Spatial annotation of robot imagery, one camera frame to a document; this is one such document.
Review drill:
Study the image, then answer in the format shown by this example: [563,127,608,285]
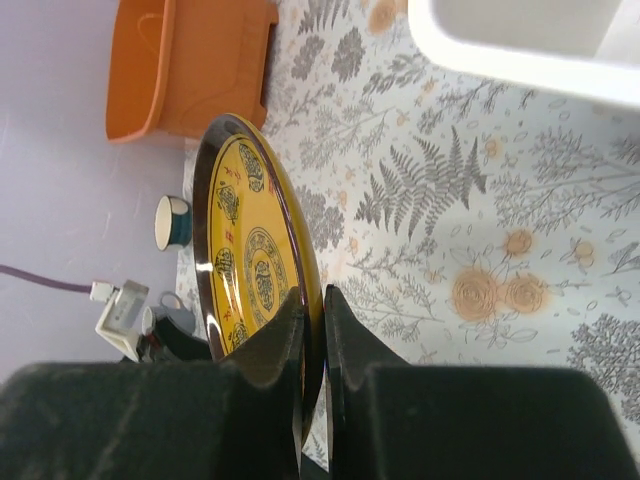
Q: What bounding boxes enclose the white dark-rimmed bowl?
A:
[154,195,193,251]

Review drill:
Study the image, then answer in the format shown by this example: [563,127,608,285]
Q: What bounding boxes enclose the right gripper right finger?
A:
[324,286,639,479]

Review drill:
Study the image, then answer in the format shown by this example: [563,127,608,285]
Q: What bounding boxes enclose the yellow brown patterned plate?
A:
[191,114,324,436]

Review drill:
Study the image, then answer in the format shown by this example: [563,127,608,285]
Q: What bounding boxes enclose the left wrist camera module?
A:
[90,280,149,362]

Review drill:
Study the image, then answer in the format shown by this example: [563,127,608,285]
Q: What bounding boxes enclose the white plastic bin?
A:
[408,0,639,110]

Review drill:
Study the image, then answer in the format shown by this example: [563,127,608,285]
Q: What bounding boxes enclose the floral patterned table mat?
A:
[174,0,640,471]

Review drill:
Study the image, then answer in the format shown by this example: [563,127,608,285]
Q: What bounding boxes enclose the orange plastic bin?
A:
[105,0,279,143]

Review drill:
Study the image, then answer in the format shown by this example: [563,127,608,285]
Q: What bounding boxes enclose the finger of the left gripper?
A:
[139,317,213,363]

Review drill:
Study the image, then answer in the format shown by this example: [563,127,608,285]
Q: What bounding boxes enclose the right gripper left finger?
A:
[1,289,304,479]

